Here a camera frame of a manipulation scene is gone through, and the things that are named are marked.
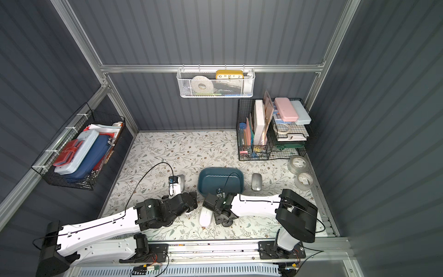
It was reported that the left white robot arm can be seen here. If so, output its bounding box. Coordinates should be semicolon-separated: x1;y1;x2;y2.
36;176;198;277

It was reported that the white scroll wheel mouse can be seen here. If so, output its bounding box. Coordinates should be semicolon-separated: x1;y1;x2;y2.
251;173;263;191

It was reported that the white plastic case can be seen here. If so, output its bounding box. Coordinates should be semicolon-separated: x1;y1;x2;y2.
54;130;99;175

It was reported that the black wire side basket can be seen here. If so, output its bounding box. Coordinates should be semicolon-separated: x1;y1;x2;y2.
32;105;126;190

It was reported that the white small mouse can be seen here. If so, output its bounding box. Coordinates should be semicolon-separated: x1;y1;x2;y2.
199;207;213;227

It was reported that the white hanging mesh basket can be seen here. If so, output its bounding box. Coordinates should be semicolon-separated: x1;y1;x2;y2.
176;68;256;98

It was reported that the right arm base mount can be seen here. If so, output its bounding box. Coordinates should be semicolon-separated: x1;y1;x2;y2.
258;241;306;260

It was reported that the black wire desk organizer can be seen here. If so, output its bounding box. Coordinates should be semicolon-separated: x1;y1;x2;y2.
236;98;317;161

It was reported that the light blue pencil case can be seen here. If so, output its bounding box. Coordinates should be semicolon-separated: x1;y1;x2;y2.
290;100;311;125

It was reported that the silver grey slim mouse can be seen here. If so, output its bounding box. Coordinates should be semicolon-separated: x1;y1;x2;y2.
177;174;185;191

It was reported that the clear tape roll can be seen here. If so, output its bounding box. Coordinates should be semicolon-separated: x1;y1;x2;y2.
287;155;308;175
295;173;314;191

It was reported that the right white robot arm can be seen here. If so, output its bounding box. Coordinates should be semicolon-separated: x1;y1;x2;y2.
203;189;318;252

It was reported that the white upright box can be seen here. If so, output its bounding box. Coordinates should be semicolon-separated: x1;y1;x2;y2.
253;99;265;145

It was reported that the yellow clock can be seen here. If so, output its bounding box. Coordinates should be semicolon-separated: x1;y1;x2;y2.
216;69;244;80

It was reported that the clear tape roll far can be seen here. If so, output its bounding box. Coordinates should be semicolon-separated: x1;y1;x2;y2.
287;155;308;175

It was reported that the teal plastic storage box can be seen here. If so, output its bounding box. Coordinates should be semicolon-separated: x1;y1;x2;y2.
197;167;244;196

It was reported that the clear tape roll near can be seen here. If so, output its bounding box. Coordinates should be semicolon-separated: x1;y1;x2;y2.
295;173;314;191

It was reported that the pink pencil case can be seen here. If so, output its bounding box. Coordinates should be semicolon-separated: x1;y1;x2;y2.
274;98;299;122

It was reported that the white tape roll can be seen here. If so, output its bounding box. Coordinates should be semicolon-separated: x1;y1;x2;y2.
190;76;214;95

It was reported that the red pouch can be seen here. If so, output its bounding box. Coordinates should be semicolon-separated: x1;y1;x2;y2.
53;139;83;167

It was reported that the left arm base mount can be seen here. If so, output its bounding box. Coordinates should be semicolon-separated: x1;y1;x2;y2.
119;244;169;264

